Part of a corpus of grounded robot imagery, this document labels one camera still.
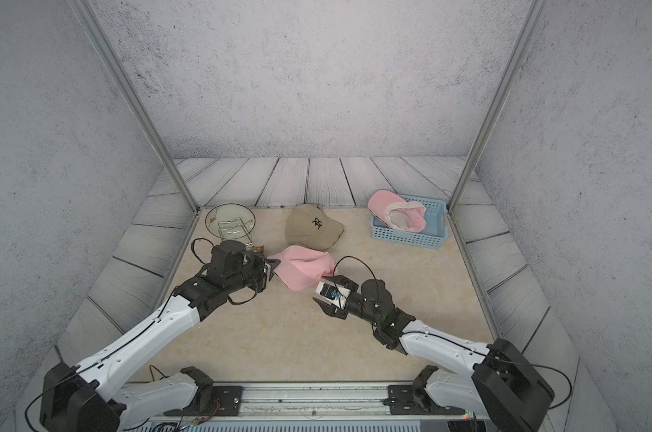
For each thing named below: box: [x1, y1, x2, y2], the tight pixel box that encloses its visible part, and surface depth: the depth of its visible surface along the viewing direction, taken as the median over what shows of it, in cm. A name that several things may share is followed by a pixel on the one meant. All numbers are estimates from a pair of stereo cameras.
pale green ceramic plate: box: [205, 202, 257, 240], surface depth 102 cm
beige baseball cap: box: [285, 203, 345, 251], surface depth 110 cm
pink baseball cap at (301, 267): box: [266, 244, 336, 292], surface depth 82 cm
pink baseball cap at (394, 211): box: [367, 189, 427, 233], surface depth 114 cm
